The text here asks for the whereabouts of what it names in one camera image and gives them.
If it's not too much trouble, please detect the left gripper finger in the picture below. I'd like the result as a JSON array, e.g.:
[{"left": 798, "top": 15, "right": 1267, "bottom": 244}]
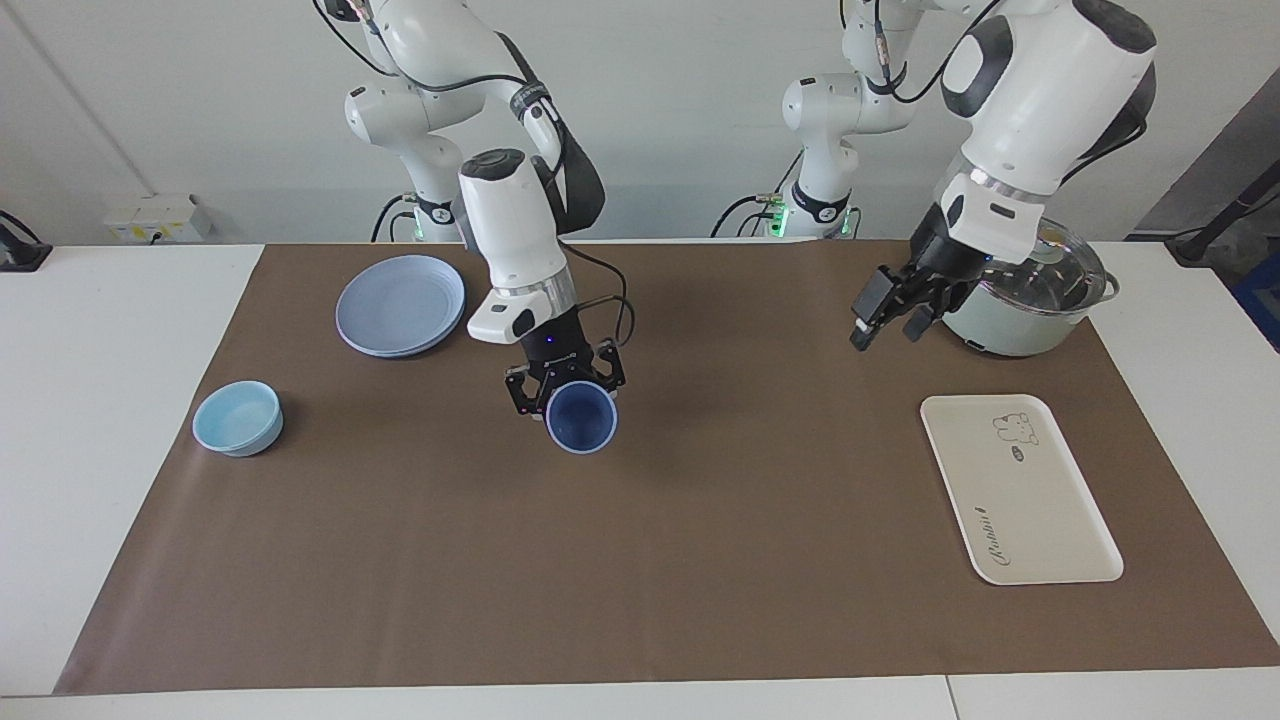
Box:
[
  {"left": 850, "top": 264, "right": 907, "bottom": 352},
  {"left": 903, "top": 289, "right": 947, "bottom": 344}
]

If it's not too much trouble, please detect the white wall socket strip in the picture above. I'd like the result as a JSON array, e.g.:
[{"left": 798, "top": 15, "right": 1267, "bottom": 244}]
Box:
[{"left": 103, "top": 193, "right": 214, "bottom": 244}]

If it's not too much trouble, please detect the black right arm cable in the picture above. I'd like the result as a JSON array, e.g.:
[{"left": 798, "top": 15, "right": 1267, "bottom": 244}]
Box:
[{"left": 558, "top": 238, "right": 637, "bottom": 348}]

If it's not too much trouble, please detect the blue plate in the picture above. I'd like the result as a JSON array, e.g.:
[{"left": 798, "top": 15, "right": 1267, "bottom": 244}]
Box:
[{"left": 335, "top": 254, "right": 469, "bottom": 359}]

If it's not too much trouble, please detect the light blue bowl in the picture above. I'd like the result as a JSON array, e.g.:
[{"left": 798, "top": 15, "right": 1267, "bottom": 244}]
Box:
[{"left": 192, "top": 380, "right": 284, "bottom": 458}]

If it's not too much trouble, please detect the glass pot lid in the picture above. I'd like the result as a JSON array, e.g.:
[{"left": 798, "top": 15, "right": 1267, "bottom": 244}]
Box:
[{"left": 985, "top": 222, "right": 1109, "bottom": 316}]

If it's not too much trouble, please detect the blue ribbed cup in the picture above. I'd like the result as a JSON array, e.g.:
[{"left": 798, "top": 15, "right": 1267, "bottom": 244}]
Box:
[{"left": 545, "top": 383, "right": 619, "bottom": 456}]

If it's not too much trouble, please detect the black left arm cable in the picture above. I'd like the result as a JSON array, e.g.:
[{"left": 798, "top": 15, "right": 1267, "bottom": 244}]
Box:
[{"left": 868, "top": 0, "right": 1003, "bottom": 104}]

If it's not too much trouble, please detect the cream rabbit print tray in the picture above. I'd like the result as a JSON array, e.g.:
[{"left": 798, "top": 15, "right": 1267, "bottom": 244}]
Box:
[{"left": 920, "top": 394, "right": 1125, "bottom": 586}]

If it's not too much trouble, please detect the black table clamp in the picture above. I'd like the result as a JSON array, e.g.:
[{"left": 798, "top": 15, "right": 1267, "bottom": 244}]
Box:
[{"left": 0, "top": 210, "right": 53, "bottom": 273}]

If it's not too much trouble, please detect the blue crate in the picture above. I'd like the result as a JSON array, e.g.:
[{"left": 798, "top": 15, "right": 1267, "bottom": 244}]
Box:
[{"left": 1230, "top": 250, "right": 1280, "bottom": 353}]

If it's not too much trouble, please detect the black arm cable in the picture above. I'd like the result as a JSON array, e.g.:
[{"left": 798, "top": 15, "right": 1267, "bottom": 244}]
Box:
[
  {"left": 558, "top": 238, "right": 637, "bottom": 348},
  {"left": 868, "top": 0, "right": 1003, "bottom": 104}
]

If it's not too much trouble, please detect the black left base cable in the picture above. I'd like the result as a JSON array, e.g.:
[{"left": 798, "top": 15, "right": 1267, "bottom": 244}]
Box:
[{"left": 710, "top": 148, "right": 807, "bottom": 239}]

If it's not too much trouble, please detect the black stand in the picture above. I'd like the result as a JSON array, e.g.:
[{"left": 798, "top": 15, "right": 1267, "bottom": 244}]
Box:
[{"left": 1165, "top": 160, "right": 1280, "bottom": 267}]

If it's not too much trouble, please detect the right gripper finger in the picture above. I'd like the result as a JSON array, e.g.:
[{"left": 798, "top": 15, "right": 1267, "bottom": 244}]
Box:
[
  {"left": 588, "top": 338, "right": 628, "bottom": 396},
  {"left": 504, "top": 365, "right": 551, "bottom": 420}
]

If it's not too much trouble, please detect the brown table mat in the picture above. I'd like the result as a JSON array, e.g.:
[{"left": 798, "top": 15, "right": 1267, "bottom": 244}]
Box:
[{"left": 53, "top": 240, "right": 1280, "bottom": 696}]

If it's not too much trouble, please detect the pale green cooking pot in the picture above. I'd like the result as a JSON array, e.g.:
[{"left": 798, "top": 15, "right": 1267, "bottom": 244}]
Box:
[{"left": 940, "top": 220, "right": 1121, "bottom": 358}]

